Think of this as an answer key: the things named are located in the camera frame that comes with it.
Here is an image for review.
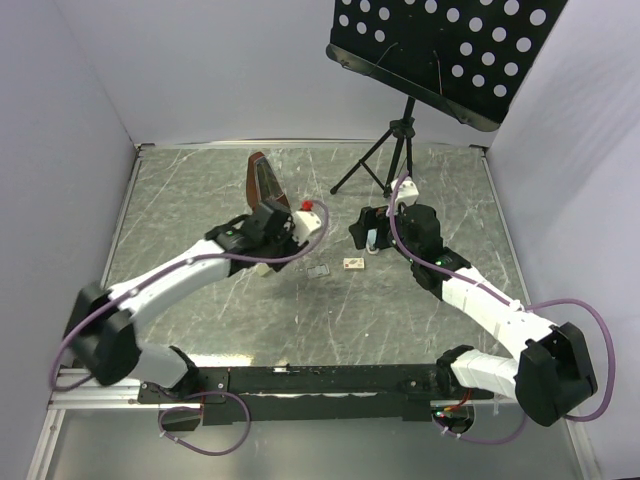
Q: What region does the blue stapler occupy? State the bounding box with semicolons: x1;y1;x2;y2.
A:
365;229;379;255

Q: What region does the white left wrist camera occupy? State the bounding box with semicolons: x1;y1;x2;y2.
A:
293;200;322;243

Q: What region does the white staple box sleeve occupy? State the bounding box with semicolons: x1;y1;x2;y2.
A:
343;257;365;270

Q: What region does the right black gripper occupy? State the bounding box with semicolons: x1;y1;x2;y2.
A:
348;206;419;264

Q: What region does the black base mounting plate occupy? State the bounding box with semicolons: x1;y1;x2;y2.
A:
138;364;468;426

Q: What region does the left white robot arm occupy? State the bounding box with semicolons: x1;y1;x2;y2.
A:
61;200;328;402

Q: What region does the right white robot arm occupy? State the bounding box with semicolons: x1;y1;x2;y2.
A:
349;204;598;426

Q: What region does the aluminium extrusion rail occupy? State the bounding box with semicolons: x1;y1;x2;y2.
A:
47;364;151;412

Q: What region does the brown metronome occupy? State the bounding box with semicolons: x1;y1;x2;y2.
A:
245;151;290;211

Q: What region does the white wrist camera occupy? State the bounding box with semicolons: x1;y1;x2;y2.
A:
293;200;322;243
390;176;419;206

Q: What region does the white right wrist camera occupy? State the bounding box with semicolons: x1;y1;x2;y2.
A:
390;176;419;206

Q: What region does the black music stand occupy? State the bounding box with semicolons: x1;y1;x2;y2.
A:
326;0;566;196

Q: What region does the staple tray with staples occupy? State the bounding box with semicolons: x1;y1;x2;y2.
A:
307;264;330;278

